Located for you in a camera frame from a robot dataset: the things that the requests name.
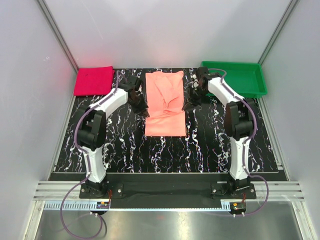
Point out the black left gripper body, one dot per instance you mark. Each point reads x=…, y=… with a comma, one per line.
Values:
x=139, y=103

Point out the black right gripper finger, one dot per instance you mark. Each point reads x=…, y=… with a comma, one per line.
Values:
x=186, y=107
x=192, y=106

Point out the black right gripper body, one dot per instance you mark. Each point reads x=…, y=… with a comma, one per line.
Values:
x=196, y=94

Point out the peach t shirt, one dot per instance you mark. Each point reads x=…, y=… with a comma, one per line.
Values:
x=165, y=100

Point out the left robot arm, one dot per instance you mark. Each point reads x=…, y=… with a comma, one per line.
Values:
x=91, y=131

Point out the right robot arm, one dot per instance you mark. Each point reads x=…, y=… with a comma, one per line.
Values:
x=240, y=124

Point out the folded magenta t shirt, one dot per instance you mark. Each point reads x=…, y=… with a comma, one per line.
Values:
x=93, y=81

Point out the green plastic tray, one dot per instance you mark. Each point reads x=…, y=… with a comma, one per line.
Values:
x=247, y=79

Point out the left controller board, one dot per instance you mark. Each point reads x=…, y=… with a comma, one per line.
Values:
x=103, y=205

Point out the controller board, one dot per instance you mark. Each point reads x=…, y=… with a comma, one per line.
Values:
x=238, y=208
x=103, y=205

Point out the right controller board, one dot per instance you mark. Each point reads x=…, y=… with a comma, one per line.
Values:
x=238, y=208

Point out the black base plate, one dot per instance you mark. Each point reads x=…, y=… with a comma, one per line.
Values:
x=177, y=188

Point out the white slotted cable duct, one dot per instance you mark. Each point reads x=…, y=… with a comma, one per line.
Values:
x=72, y=205

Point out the left aluminium corner post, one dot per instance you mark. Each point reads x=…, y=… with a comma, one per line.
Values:
x=57, y=33

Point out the aluminium corner post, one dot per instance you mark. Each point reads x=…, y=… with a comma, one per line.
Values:
x=278, y=29
x=57, y=33

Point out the aluminium front rail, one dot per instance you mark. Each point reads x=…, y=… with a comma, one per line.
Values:
x=278, y=190

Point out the right aluminium corner post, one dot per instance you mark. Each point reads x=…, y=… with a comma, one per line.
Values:
x=278, y=29

